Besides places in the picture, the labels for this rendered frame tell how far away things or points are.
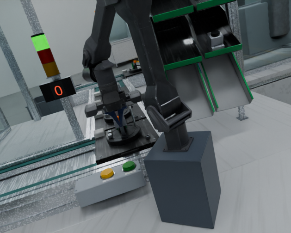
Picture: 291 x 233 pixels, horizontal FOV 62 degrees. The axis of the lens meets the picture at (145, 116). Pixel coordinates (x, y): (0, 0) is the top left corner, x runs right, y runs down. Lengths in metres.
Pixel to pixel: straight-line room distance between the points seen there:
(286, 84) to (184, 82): 1.00
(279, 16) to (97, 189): 1.53
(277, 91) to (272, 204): 1.18
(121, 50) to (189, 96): 8.77
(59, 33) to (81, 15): 1.21
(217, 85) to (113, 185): 0.54
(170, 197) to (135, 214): 0.16
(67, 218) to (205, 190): 0.46
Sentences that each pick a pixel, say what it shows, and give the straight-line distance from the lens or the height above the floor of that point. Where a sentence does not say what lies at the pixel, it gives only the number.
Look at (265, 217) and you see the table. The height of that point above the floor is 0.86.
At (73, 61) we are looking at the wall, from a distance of 11.44.
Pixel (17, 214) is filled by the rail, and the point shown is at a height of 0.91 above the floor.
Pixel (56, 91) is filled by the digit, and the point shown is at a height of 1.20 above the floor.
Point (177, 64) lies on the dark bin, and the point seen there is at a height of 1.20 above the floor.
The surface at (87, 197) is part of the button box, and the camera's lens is 0.78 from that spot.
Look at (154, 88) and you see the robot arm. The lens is 0.55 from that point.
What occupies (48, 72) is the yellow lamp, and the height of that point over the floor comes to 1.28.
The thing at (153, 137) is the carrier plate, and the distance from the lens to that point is 0.88.
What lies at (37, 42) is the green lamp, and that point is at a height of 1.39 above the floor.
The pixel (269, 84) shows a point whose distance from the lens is 1.76.
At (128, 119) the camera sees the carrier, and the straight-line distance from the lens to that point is 1.12.
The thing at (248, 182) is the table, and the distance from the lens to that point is 0.80.
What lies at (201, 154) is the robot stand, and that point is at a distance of 0.56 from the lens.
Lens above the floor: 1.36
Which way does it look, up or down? 21 degrees down
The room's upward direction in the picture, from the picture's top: 15 degrees counter-clockwise
